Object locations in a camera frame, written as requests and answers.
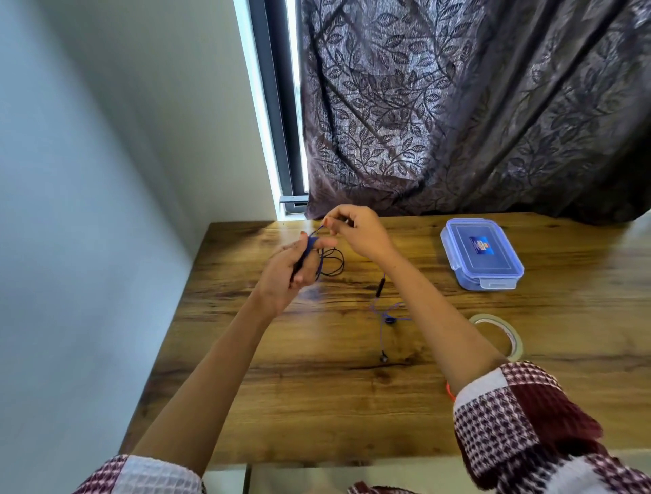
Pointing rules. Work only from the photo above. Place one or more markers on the person's right hand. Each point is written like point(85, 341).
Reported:
point(366, 234)

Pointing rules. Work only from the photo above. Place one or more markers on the person's left forearm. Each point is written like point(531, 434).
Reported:
point(213, 387)

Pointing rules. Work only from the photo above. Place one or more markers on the person's left hand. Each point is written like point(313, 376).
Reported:
point(277, 277)

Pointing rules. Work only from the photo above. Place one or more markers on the person's right forearm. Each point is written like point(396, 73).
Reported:
point(442, 320)

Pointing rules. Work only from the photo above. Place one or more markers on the dark window frame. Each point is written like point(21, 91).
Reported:
point(278, 102)

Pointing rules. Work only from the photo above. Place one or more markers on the dark leaf pattern curtain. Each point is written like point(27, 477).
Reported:
point(457, 102)

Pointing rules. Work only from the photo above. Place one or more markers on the person's right thumb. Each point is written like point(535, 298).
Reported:
point(333, 225)

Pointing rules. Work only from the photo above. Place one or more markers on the maroon white checked shirt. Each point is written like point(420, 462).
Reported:
point(513, 422)

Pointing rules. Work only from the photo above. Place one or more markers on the orange plastic item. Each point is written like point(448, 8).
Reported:
point(450, 392)

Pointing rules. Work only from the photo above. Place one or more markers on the blue clear plastic lunch box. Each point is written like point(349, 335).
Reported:
point(480, 253)

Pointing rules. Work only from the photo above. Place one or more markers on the clear adhesive tape roll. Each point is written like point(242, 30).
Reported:
point(514, 340)

